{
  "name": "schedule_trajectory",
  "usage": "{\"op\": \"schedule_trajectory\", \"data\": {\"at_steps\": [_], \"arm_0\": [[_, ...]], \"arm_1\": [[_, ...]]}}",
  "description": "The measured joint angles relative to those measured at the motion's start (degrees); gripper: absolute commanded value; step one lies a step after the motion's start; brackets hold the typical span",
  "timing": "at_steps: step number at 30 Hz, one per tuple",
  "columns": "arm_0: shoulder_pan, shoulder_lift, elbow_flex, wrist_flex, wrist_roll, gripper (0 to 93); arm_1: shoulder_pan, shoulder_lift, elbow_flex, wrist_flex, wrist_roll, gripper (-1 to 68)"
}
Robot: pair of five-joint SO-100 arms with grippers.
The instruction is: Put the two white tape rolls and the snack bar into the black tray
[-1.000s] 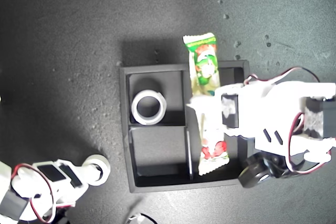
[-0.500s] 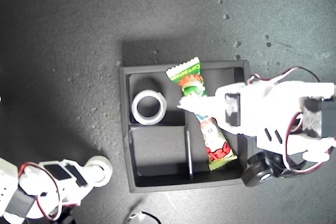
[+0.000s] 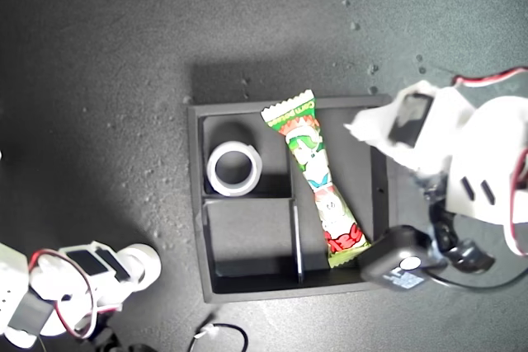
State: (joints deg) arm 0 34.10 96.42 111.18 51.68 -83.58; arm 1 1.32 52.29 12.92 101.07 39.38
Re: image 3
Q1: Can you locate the green printed snack bar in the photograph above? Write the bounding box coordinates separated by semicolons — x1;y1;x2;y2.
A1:
260;88;374;270

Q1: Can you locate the black tray with wells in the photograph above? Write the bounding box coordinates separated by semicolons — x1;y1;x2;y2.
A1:
186;94;398;303

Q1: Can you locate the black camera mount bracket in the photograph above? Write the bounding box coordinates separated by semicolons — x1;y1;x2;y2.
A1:
87;312;125;352
420;170;496;275

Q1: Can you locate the small black camera box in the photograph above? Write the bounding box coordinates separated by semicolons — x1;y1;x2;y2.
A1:
357;225;435;294

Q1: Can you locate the black cable with white connector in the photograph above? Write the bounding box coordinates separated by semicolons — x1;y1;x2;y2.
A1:
188;312;249;352

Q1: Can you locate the black camera cable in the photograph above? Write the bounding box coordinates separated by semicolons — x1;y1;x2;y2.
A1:
424;260;528;292

